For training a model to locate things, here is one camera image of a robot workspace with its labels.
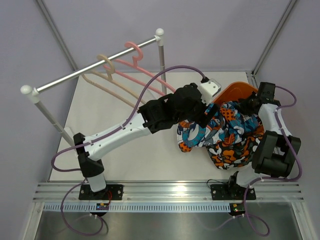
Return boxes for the blue orange patterned shorts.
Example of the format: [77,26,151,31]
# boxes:
[177,101,264,153]

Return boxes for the orange black camouflage shorts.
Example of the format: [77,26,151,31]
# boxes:
[206,131,264,170]

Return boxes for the beige wooden hanger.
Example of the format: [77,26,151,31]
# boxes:
[81,54,139,108]

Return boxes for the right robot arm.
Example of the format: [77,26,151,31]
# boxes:
[226,82,302,199]

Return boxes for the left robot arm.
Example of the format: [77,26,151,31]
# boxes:
[73,81,221,200]

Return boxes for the orange plastic basket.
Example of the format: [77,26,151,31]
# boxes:
[213,81,258,105]

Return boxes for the white clothes rack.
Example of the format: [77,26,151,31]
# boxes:
[20,28,165,146]

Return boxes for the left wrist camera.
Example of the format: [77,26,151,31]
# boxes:
[197,77,222,105]

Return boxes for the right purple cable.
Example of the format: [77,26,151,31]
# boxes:
[243,85,303,208]

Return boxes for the purple cable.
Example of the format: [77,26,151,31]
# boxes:
[243,85,303,208]
[50,65,210,173]

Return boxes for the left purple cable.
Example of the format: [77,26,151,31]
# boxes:
[50,65,210,173]

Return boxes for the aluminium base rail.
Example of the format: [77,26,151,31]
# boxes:
[32,181,305,213]

